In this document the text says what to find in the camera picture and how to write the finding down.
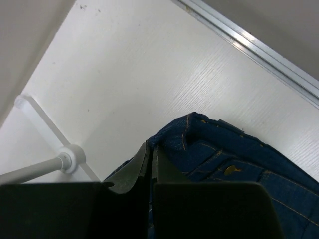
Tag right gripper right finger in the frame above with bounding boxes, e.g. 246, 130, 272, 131
152, 146, 284, 239

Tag white rack base right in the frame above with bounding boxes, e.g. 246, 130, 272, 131
14, 95, 100, 181

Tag dark blue denim trousers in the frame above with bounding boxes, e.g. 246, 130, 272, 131
102, 112, 319, 239

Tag grey rack pole right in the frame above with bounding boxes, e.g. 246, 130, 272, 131
0, 157, 71, 185

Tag aluminium rail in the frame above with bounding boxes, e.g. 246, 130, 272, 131
173, 0, 319, 108

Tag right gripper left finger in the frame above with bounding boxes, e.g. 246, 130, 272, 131
0, 143, 150, 239

